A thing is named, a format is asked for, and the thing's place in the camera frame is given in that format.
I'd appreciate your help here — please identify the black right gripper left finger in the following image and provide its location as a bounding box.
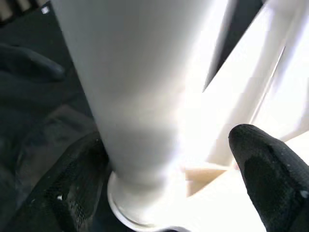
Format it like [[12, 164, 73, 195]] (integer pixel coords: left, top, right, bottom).
[[14, 131, 109, 232]]

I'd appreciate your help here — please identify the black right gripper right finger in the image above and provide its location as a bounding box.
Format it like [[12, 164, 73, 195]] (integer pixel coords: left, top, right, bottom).
[[228, 123, 309, 232]]

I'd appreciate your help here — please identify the white plastic table leg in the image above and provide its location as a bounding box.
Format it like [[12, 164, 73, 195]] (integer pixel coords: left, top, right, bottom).
[[207, 14, 300, 165], [50, 0, 230, 191]]

